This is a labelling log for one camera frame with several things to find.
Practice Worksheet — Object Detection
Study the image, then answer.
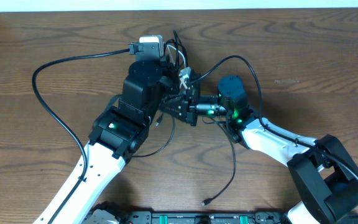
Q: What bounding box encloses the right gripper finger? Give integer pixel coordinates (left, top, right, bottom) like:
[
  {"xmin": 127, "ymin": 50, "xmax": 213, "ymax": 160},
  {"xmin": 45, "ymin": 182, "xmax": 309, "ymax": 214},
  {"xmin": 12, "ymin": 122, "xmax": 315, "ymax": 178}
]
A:
[
  {"xmin": 162, "ymin": 91, "xmax": 188, "ymax": 104},
  {"xmin": 160, "ymin": 104, "xmax": 189, "ymax": 122}
]

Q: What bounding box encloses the black and white USB cable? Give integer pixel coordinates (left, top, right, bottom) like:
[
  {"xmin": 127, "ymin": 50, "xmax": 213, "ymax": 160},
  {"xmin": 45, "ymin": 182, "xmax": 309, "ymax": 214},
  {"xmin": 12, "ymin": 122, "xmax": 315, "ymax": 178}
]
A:
[{"xmin": 165, "ymin": 44, "xmax": 190, "ymax": 91}]

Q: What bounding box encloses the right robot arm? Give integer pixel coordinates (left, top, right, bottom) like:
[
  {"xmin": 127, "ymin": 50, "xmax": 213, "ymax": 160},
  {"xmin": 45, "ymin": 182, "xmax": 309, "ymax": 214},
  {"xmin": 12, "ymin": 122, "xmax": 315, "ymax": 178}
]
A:
[{"xmin": 160, "ymin": 76, "xmax": 358, "ymax": 223}]

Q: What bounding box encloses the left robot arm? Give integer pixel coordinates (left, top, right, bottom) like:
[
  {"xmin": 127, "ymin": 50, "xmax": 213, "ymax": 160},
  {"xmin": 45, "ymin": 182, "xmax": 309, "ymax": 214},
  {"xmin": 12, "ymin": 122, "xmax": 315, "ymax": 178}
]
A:
[{"xmin": 36, "ymin": 40, "xmax": 172, "ymax": 223}]

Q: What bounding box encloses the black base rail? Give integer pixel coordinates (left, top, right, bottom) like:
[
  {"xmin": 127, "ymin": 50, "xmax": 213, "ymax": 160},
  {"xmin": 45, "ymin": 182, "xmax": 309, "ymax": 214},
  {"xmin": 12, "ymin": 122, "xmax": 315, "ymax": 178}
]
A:
[{"xmin": 82, "ymin": 201, "xmax": 358, "ymax": 224}]

